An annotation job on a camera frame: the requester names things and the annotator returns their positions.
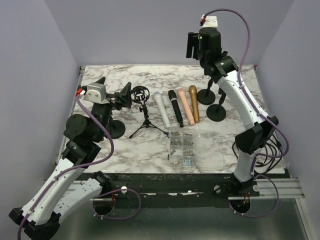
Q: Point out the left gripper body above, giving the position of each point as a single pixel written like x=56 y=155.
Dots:
x=115 y=105

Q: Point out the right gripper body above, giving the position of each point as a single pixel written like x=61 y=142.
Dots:
x=193 y=41

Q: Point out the gold microphone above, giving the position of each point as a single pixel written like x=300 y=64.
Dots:
x=194 y=101

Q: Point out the aluminium mounting rail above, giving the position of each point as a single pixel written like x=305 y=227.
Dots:
x=287 y=188

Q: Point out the white microphone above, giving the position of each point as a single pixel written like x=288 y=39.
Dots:
x=159 y=101

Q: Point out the black tripod mic stand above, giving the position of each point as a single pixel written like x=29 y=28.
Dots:
x=139 y=95

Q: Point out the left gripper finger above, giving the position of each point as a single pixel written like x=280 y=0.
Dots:
x=123 y=98
x=101 y=81

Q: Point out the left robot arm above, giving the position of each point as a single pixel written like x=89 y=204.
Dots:
x=90 y=142

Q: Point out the pink microphone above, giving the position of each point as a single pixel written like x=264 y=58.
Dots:
x=182 y=95

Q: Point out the black microphone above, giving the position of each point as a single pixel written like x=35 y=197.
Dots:
x=174 y=102

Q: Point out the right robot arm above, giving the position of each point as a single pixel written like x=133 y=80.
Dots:
x=205 y=46

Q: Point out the round base mic stand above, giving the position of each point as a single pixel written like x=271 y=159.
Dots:
x=216 y=112
x=206 y=96

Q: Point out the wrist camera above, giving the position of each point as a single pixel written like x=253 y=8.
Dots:
x=94 y=93
x=208 y=21

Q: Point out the clear plastic screw box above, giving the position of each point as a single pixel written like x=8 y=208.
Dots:
x=195 y=149

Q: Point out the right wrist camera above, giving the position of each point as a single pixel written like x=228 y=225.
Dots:
x=208 y=21

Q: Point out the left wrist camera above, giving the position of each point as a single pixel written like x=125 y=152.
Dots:
x=94 y=93

